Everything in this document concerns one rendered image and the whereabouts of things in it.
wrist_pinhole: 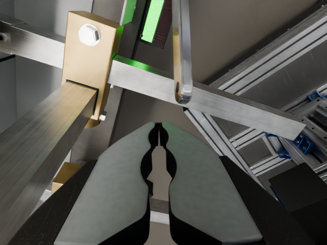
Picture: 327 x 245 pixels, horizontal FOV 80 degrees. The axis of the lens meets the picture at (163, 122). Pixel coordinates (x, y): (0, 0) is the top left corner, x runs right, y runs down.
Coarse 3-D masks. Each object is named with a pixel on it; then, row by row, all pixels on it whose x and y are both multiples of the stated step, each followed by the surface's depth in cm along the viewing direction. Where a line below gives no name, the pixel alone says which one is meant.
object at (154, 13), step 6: (156, 0) 30; (162, 0) 30; (150, 6) 31; (156, 6) 31; (150, 12) 31; (156, 12) 31; (150, 18) 31; (156, 18) 31; (150, 24) 32; (156, 24) 32; (144, 30) 32; (150, 30) 32; (144, 36) 33; (150, 36) 33
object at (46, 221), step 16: (96, 160) 9; (80, 176) 8; (64, 192) 7; (48, 208) 7; (64, 208) 7; (32, 224) 6; (48, 224) 6; (16, 240) 6; (32, 240) 6; (48, 240) 6
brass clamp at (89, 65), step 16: (80, 16) 20; (96, 16) 23; (112, 32) 20; (64, 48) 21; (80, 48) 21; (96, 48) 21; (112, 48) 21; (64, 64) 22; (80, 64) 22; (96, 64) 22; (64, 80) 23; (80, 80) 23; (96, 80) 23; (96, 96) 24; (96, 112) 25
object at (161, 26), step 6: (168, 0) 30; (168, 6) 31; (162, 12) 31; (168, 12) 31; (162, 18) 31; (168, 18) 31; (162, 24) 32; (168, 24) 32; (156, 30) 32; (162, 30) 32; (156, 36) 33; (162, 36) 33; (156, 42) 33; (162, 42) 33
